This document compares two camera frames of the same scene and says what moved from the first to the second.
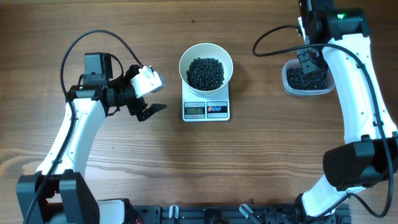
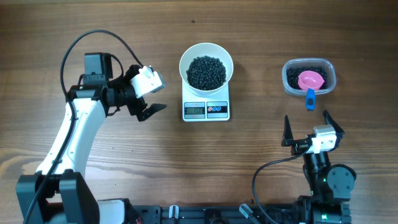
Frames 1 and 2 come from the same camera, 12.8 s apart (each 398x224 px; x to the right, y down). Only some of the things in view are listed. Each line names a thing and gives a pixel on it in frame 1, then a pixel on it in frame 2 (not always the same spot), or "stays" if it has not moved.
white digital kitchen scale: x=212 y=106 stays
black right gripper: x=308 y=67 → x=299 y=145
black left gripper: x=139 y=104 stays
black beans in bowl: x=205 y=74 stays
